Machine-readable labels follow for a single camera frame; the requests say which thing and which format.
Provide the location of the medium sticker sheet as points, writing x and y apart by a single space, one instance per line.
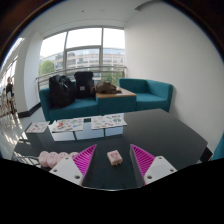
66 125

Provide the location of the pink power strip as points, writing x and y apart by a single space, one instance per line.
53 158

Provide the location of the metal window railing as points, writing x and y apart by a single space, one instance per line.
106 68

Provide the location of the soft black backpack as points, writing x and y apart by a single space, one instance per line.
61 91

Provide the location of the pink charger block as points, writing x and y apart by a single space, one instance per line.
114 157

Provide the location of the small sticker sheet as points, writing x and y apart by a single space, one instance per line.
37 127

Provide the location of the boxy black backpack with label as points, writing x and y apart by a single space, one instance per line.
84 84

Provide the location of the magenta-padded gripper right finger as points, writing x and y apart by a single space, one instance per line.
160 168

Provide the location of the large sticker sheet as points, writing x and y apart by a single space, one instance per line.
108 121

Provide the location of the wood-topped teal side table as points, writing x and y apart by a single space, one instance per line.
115 102

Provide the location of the person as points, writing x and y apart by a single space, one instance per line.
9 88

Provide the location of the brown jacket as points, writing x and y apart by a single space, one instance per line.
107 88

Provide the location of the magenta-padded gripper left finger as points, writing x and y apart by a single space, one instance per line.
68 170

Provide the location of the teal chair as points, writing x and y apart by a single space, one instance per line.
219 148

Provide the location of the small black flat device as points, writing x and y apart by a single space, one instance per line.
87 120

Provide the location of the teal sofa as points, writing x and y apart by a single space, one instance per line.
80 108

